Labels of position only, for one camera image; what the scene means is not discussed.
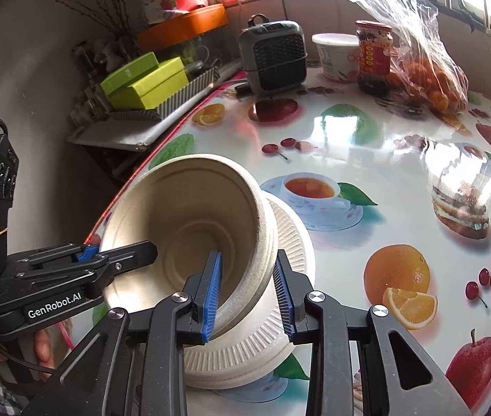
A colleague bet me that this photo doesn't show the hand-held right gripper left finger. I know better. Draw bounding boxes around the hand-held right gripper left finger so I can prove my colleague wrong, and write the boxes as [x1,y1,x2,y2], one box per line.
[20,250,224,416]

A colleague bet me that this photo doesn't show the white plastic tub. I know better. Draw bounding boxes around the white plastic tub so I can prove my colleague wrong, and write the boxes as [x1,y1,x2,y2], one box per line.
[312,33,361,83]

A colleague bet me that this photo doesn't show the clear plastic bag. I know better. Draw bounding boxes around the clear plastic bag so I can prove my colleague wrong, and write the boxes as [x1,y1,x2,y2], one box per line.
[327,0,470,113]

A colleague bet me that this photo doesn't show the grey small fan heater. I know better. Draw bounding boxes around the grey small fan heater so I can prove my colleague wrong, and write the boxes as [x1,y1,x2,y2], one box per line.
[239,14,307,95]

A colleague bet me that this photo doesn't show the person's left hand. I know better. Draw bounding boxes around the person's left hand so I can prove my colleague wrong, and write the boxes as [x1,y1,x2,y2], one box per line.
[0,328,58,378]

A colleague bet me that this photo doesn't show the white foam plate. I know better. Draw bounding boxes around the white foam plate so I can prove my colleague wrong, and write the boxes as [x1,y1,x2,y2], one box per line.
[180,355,298,390]
[98,191,316,378]

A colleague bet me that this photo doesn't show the beige paper bowl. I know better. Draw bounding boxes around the beige paper bowl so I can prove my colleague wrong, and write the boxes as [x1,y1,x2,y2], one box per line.
[99,153,280,328]
[99,153,272,323]

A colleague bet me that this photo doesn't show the striped grey box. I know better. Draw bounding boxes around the striped grey box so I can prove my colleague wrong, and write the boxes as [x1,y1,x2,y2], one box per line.
[107,67,221,122]

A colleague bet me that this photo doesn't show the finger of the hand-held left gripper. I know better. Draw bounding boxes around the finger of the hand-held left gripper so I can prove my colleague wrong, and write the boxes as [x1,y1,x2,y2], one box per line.
[24,243,101,270]
[93,240,158,284]

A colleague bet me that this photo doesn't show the food printed tablecloth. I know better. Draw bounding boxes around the food printed tablecloth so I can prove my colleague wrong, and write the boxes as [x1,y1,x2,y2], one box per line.
[61,67,491,416]

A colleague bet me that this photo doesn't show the pile of small oranges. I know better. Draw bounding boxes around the pile of small oranges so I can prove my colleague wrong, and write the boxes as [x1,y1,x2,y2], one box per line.
[390,58,467,113]

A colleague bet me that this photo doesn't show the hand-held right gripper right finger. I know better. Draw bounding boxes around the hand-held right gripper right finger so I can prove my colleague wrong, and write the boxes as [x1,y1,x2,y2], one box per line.
[271,251,473,416]

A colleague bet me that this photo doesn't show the thick green box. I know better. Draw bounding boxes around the thick green box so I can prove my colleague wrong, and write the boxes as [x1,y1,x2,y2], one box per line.
[111,57,190,110]

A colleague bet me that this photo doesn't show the dried branches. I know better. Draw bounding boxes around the dried branches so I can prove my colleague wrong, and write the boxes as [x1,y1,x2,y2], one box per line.
[29,0,142,40]

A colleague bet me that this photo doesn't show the flat green box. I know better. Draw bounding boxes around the flat green box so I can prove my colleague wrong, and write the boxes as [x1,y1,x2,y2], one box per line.
[100,52,159,96]

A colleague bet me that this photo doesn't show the group of small bottles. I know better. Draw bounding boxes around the group of small bottles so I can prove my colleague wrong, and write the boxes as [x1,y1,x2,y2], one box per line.
[70,39,114,124]

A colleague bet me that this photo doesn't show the glass tank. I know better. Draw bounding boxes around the glass tank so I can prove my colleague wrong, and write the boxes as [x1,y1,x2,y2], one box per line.
[141,30,229,74]

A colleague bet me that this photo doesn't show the orange box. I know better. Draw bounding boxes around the orange box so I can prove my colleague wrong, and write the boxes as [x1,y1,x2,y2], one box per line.
[136,3,229,50]

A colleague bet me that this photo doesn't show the grey board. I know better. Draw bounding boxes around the grey board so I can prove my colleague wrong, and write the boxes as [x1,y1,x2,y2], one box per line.
[67,63,246,152]

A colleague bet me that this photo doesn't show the glass jar with red label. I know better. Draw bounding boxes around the glass jar with red label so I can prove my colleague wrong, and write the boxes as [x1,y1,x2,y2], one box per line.
[356,20,393,95]

